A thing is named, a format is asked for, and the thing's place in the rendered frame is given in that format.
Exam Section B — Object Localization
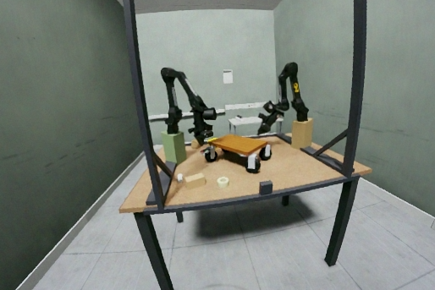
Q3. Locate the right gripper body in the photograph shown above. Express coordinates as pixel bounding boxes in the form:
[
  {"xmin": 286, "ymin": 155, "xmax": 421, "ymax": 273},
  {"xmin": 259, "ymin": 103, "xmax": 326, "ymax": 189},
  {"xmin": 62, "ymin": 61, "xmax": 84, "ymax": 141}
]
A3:
[{"xmin": 262, "ymin": 114, "xmax": 277, "ymax": 132}]

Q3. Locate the cream roll of tape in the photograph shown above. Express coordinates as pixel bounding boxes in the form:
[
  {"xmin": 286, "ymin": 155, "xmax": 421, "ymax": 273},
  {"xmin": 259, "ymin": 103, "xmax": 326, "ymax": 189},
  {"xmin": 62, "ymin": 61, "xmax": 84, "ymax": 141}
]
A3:
[{"xmin": 217, "ymin": 177, "xmax": 229, "ymax": 188}]

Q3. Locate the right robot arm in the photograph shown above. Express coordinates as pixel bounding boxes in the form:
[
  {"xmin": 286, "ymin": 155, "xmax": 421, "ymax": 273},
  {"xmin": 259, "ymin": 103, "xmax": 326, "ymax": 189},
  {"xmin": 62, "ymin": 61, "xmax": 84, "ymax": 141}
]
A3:
[{"xmin": 263, "ymin": 62, "xmax": 309, "ymax": 122}]

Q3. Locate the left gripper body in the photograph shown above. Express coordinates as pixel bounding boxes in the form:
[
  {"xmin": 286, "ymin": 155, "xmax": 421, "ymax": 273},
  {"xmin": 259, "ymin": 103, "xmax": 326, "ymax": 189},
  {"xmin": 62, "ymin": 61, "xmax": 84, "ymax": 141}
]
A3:
[{"xmin": 189, "ymin": 120, "xmax": 213, "ymax": 139}]

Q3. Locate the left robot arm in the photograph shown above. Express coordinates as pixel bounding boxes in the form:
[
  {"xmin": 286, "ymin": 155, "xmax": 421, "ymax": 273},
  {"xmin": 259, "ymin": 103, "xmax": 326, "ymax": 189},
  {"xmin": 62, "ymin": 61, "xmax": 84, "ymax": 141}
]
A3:
[{"xmin": 161, "ymin": 67, "xmax": 217, "ymax": 134}]

